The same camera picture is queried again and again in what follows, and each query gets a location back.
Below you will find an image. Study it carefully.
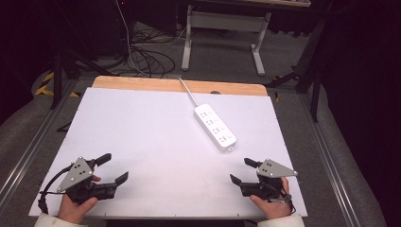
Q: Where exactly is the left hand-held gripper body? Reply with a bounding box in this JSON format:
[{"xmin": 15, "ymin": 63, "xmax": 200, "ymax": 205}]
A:
[{"xmin": 56, "ymin": 155, "xmax": 118, "ymax": 205}]

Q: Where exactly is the white floor cable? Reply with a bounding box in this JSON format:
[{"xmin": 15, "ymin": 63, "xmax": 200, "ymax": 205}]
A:
[{"xmin": 115, "ymin": 0, "xmax": 149, "ymax": 78}]

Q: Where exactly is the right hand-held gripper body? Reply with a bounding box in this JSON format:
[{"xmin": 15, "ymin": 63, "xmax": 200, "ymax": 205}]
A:
[{"xmin": 238, "ymin": 158, "xmax": 299, "ymax": 203}]

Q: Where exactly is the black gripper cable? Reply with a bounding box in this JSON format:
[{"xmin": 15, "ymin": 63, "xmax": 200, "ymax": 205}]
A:
[
  {"xmin": 283, "ymin": 181, "xmax": 298, "ymax": 216},
  {"xmin": 37, "ymin": 164, "xmax": 74, "ymax": 216}
]

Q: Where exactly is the white power strip cable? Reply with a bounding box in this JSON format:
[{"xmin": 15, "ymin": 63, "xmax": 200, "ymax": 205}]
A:
[{"xmin": 178, "ymin": 77, "xmax": 201, "ymax": 108}]

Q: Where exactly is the dark curtain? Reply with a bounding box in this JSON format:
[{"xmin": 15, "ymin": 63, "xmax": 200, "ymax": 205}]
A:
[
  {"xmin": 0, "ymin": 0, "xmax": 64, "ymax": 125},
  {"xmin": 318, "ymin": 0, "xmax": 401, "ymax": 227}
]

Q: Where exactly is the person's left hand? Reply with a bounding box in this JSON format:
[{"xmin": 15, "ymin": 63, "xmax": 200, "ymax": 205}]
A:
[{"xmin": 57, "ymin": 175, "xmax": 102, "ymax": 225}]

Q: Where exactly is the aluminium rail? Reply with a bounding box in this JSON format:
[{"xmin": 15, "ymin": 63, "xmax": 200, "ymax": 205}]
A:
[
  {"xmin": 299, "ymin": 94, "xmax": 353, "ymax": 227},
  {"xmin": 0, "ymin": 79, "xmax": 80, "ymax": 206}
]

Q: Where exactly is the black tripod stand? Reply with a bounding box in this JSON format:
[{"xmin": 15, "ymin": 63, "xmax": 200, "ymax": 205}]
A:
[
  {"xmin": 264, "ymin": 18, "xmax": 327, "ymax": 123},
  {"xmin": 51, "ymin": 46, "xmax": 118, "ymax": 110}
]

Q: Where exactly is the person's right hand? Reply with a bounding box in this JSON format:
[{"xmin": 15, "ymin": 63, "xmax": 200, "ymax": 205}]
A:
[{"xmin": 249, "ymin": 176, "xmax": 293, "ymax": 221}]

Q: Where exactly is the black floor cable bundle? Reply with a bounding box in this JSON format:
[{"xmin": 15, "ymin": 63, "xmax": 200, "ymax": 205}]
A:
[{"xmin": 126, "ymin": 29, "xmax": 177, "ymax": 79}]

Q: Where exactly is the white power strip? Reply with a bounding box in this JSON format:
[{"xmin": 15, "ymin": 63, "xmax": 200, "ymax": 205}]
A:
[{"xmin": 193, "ymin": 103, "xmax": 238, "ymax": 153}]

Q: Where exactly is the white sheet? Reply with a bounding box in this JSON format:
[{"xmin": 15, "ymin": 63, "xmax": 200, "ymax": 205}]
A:
[{"xmin": 28, "ymin": 87, "xmax": 308, "ymax": 219}]

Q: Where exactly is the white metal desk frame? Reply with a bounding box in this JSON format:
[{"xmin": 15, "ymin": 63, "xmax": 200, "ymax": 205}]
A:
[{"xmin": 181, "ymin": 0, "xmax": 311, "ymax": 78}]

